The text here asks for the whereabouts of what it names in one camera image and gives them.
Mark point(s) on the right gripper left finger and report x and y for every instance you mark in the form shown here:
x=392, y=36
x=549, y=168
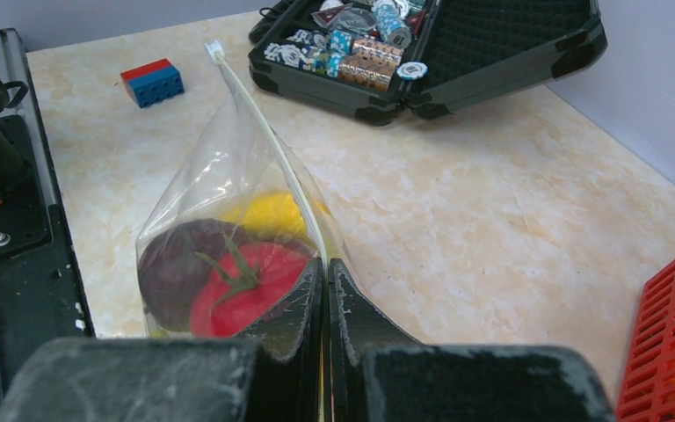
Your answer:
x=268, y=372

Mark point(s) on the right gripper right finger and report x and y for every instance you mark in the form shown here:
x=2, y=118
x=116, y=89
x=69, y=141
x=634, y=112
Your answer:
x=379, y=372

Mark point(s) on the dark red fruit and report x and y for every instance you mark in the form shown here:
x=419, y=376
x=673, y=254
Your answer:
x=171, y=274

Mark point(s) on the clear zip top bag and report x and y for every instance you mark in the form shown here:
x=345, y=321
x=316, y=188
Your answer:
x=239, y=155

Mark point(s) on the yellow banana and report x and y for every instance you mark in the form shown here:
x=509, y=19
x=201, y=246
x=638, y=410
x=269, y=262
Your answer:
x=271, y=217

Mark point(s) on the red plastic basket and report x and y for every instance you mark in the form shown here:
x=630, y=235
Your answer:
x=648, y=384

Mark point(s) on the white loose poker chip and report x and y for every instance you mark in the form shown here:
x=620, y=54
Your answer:
x=412, y=71

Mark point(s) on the blue red toy brick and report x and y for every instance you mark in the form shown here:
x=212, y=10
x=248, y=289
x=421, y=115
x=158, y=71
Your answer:
x=152, y=83

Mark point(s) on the black open case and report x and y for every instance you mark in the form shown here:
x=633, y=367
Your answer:
x=342, y=55

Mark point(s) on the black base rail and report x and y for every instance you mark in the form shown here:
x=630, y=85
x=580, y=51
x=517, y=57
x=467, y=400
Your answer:
x=41, y=292

